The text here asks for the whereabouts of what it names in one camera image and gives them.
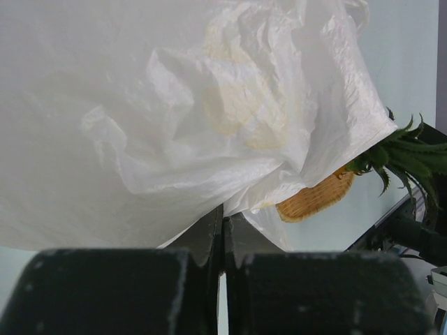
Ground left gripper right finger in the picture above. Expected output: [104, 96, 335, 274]
[223, 214, 436, 334]

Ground fake pineapple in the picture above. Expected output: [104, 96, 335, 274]
[333, 120, 446, 224]

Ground white plastic bag lemon print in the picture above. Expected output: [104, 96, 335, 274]
[1, 1, 396, 251]

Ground woven bamboo tray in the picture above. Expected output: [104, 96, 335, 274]
[275, 172, 355, 223]

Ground aluminium front rail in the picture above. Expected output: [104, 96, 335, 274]
[347, 190, 425, 251]

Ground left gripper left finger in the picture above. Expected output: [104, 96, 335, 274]
[1, 207, 223, 334]

